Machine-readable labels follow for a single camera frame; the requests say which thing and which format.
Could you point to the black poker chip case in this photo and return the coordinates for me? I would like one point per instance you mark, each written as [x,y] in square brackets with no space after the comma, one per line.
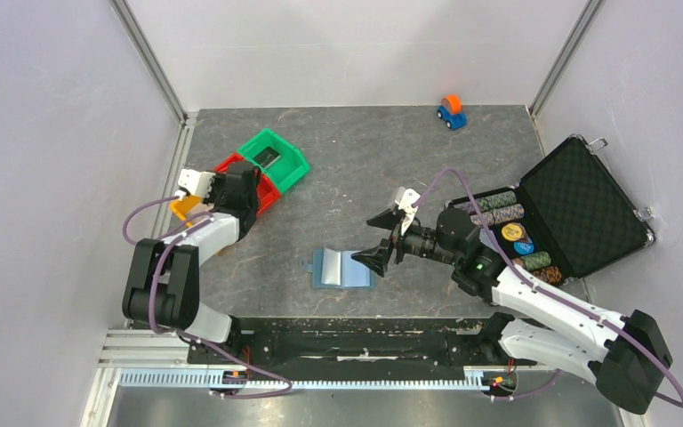
[575,212]

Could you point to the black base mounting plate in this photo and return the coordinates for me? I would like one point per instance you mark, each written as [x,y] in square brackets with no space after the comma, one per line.
[370,349]

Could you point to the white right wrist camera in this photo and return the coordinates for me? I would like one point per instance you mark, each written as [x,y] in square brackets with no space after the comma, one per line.
[404,200]

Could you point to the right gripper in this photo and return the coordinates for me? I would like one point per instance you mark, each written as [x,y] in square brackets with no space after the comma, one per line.
[378,257]

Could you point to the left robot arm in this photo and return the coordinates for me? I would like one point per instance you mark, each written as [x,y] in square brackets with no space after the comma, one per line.
[163,284]

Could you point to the blue dealer chip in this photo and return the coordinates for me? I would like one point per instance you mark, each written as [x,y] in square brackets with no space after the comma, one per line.
[524,247]

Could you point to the dark card in green bin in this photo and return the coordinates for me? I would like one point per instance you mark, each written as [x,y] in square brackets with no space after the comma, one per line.
[267,157]

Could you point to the red plastic bin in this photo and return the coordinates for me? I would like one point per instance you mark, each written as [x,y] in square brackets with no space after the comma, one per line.
[267,192]

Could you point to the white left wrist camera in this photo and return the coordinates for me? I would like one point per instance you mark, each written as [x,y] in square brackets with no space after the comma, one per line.
[194,183]

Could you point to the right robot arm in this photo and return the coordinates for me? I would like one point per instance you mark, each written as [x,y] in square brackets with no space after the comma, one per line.
[625,357]

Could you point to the yellow dealer chip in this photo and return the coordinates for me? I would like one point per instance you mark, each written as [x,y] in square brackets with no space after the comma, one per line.
[513,231]

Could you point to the yellow plastic bin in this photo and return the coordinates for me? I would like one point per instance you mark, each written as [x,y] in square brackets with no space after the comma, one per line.
[181,208]

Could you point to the green plastic bin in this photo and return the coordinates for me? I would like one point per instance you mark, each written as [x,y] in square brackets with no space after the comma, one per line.
[280,160]

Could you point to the blue orange toy car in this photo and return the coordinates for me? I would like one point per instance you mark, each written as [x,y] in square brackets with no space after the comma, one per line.
[450,112]

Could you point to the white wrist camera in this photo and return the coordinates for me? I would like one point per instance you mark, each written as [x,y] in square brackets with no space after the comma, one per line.
[194,183]
[404,200]

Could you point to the blue leather card holder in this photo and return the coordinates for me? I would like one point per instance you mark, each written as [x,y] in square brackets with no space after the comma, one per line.
[333,269]

